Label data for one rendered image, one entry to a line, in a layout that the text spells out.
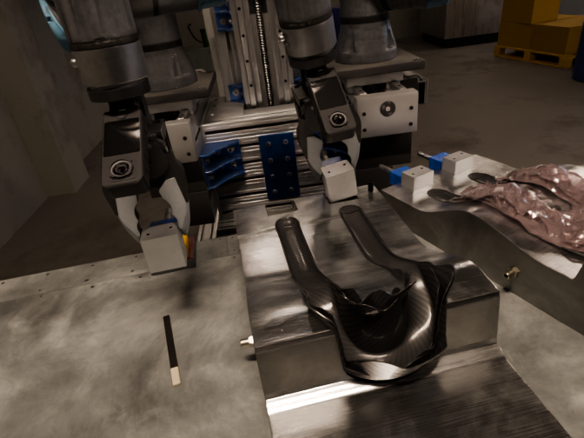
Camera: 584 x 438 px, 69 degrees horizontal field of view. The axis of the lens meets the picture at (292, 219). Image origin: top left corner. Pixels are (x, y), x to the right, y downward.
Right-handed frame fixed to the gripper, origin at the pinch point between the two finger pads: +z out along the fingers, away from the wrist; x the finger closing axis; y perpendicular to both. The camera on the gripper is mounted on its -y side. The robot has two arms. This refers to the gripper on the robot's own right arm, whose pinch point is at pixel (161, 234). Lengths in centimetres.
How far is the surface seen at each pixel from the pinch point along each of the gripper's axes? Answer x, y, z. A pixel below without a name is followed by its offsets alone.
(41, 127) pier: 111, 262, 44
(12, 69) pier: 114, 262, 5
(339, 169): -28.8, 10.6, 0.3
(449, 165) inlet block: -54, 20, 8
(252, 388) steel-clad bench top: -8.5, -16.5, 15.0
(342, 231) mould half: -26.2, 1.2, 6.5
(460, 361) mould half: -31.0, -24.8, 8.7
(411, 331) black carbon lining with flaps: -27.3, -20.8, 7.0
